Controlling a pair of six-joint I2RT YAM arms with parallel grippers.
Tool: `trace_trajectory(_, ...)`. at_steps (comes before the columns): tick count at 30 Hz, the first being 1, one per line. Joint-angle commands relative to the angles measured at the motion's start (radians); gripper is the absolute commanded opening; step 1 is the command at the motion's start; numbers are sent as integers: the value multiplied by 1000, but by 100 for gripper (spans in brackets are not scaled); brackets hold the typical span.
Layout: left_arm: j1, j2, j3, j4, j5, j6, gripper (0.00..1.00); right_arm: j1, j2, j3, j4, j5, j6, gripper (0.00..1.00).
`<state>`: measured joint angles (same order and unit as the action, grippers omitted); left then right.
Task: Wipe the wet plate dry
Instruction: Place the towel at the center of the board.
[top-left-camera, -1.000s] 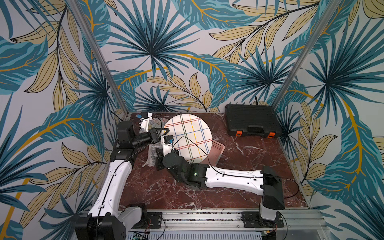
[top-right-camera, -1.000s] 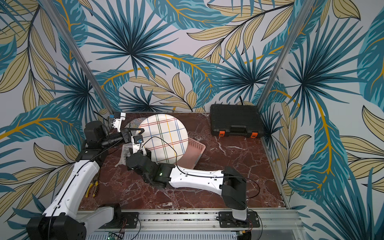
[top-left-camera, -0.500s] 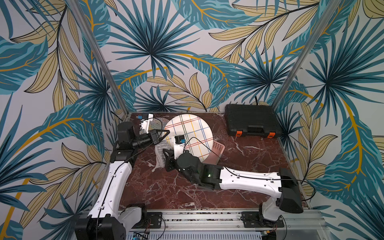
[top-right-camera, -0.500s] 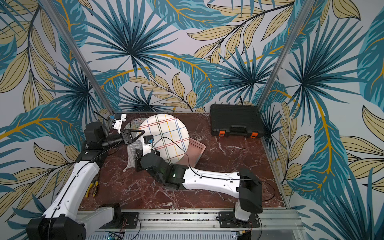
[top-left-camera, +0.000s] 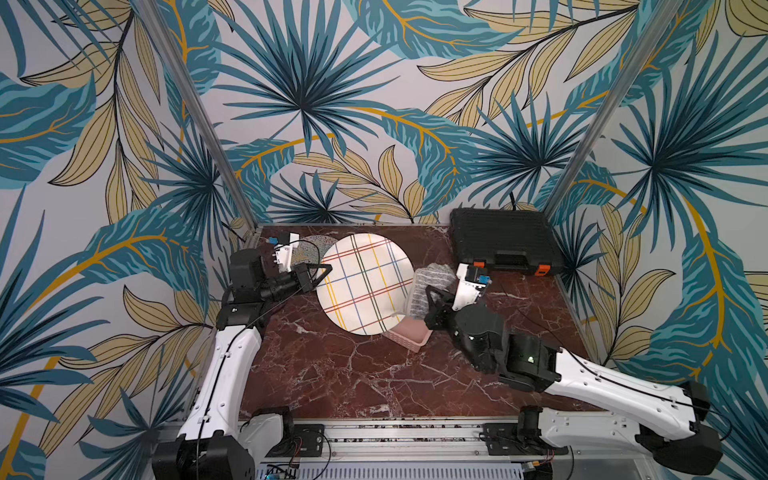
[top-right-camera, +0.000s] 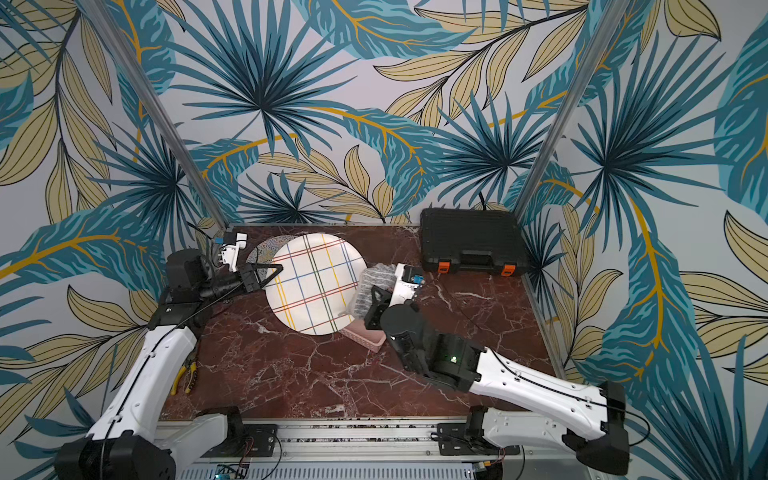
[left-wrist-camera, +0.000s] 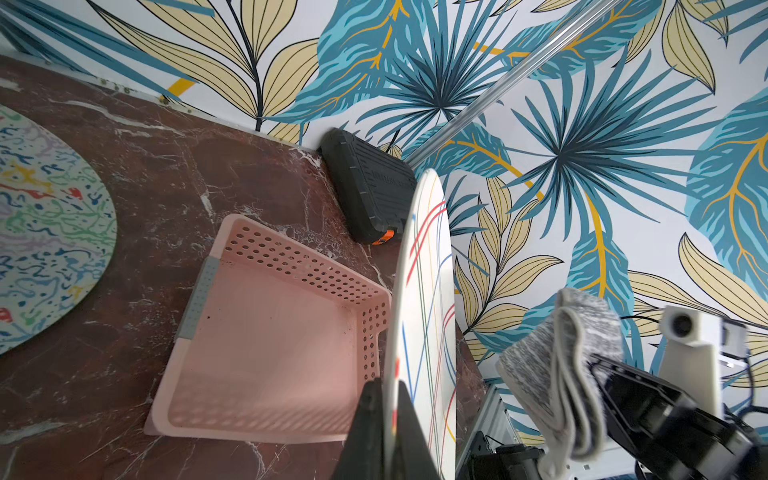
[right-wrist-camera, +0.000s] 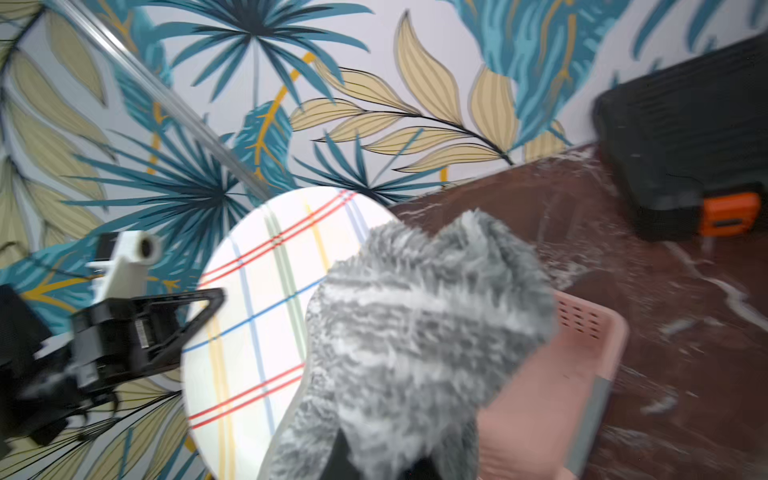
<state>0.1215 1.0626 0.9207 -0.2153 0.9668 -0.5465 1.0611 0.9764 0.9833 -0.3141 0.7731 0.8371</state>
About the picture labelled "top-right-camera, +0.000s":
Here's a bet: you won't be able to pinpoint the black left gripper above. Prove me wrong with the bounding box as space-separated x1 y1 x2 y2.
196 261 282 305

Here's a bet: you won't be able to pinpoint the colourful squiggle pattern plate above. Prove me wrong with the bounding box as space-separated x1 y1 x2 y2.
246 235 295 264

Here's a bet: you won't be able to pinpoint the white plaid striped plate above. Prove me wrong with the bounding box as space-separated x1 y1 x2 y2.
265 233 367 336

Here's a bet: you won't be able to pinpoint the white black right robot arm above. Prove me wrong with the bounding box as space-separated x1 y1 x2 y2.
363 286 630 475

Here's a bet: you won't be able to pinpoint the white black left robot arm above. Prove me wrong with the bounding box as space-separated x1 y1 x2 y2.
53 249 283 479

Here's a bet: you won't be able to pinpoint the pink perforated plastic basket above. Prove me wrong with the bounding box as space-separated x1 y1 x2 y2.
340 319 387 353

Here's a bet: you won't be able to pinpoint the black plastic tool case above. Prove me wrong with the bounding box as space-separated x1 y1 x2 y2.
419 208 530 277

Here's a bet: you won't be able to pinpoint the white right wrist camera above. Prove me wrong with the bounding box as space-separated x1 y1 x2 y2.
390 263 425 307

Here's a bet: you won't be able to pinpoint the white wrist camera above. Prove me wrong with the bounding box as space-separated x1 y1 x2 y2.
390 263 425 307
216 231 248 272

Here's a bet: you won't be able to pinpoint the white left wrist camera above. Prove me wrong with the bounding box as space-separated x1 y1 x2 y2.
216 231 248 272

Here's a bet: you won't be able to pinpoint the yellow handled pliers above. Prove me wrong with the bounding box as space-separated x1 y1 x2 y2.
170 358 198 396

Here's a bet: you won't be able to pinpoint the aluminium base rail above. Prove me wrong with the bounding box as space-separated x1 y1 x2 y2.
148 412 576 472

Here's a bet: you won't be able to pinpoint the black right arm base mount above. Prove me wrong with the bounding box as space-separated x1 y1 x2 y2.
430 422 521 456

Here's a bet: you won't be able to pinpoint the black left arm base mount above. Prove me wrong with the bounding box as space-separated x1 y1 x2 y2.
203 424 278 458

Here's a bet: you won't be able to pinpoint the aluminium corner post left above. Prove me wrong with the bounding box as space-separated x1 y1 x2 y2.
80 0 229 230

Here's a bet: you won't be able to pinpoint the aluminium corner post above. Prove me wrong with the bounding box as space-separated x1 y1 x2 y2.
514 1 629 221
80 0 229 230

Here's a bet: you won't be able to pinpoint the aluminium corner post right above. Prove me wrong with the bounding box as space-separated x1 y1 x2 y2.
514 1 629 221

